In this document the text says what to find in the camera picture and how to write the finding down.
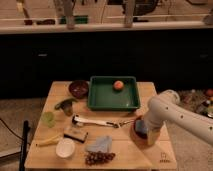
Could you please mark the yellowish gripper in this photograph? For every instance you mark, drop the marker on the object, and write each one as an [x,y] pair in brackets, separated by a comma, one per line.
[152,136]

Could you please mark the blue sponge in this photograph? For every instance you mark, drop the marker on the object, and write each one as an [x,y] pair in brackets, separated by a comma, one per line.
[140,127]

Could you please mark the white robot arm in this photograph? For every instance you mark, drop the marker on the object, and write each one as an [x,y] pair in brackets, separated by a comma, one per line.
[165,106]

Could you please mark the orange-red bowl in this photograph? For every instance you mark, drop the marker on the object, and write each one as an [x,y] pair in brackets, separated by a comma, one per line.
[138,136]

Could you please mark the metal fork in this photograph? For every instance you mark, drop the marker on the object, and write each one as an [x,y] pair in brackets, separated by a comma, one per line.
[120,124]

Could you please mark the blue grey cloth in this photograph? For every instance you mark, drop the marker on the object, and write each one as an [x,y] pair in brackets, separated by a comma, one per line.
[101,144]

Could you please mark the orange fruit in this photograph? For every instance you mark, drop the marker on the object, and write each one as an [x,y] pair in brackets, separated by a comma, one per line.
[118,85]

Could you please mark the green plastic tray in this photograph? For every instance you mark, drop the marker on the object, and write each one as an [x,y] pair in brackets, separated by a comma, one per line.
[103,97]

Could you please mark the bunch of dark grapes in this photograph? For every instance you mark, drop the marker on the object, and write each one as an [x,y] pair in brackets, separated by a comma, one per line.
[94,158]

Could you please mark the dark brown bowl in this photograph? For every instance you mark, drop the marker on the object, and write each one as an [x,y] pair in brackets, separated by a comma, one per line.
[79,89]

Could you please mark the white small bowl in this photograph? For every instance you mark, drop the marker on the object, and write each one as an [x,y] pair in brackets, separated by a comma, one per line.
[65,148]

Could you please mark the green and brown vegetable toy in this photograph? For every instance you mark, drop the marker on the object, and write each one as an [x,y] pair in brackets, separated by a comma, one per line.
[66,106]

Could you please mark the yellow banana toy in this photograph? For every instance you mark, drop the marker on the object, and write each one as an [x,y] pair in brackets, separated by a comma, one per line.
[52,140]

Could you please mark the light green cup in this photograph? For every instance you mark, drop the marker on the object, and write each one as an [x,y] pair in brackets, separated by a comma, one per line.
[47,119]

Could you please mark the white handled utensil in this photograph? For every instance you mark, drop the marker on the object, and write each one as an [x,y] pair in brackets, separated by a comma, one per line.
[77,119]

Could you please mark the black stand post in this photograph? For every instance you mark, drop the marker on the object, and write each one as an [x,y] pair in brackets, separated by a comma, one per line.
[24,143]

